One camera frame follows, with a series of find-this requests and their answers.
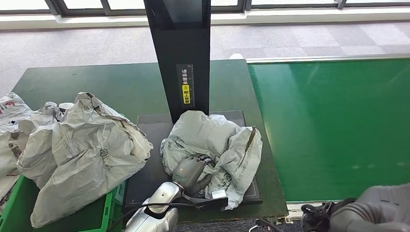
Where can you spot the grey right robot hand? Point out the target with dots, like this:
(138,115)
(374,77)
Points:
(384,193)

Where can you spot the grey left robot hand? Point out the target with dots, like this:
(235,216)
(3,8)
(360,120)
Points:
(189,173)

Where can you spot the pale printed parcel bag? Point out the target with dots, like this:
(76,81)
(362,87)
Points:
(205,131)

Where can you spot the pale parcel bag brown edge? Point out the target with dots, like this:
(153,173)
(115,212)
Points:
(86,153)

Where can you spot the grey parcel bag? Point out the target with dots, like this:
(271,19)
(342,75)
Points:
(38,150)

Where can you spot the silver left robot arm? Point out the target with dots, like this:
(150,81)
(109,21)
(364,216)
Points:
(153,211)

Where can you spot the green conveyor belt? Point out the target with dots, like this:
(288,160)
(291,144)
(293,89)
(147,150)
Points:
(336,112)

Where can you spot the black inbound scanner machine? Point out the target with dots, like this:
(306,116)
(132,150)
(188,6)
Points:
(182,41)

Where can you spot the dark machine screen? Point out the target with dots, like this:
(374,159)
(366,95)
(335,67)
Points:
(182,9)

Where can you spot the black yellow ruler label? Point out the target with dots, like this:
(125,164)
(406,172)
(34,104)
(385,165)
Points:
(186,93)

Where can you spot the white round knob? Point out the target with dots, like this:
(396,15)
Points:
(236,56)

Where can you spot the dark green table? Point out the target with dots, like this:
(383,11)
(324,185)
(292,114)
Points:
(96,83)

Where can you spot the green plastic crate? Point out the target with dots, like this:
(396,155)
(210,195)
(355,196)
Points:
(19,211)

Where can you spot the white bag red print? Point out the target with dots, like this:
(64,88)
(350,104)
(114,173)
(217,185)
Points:
(9,112)

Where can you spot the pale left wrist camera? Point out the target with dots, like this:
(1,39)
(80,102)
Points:
(219,194)

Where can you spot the black left camera bracket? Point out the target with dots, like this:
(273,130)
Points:
(211,204)

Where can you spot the dark window frame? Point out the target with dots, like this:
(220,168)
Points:
(89,13)

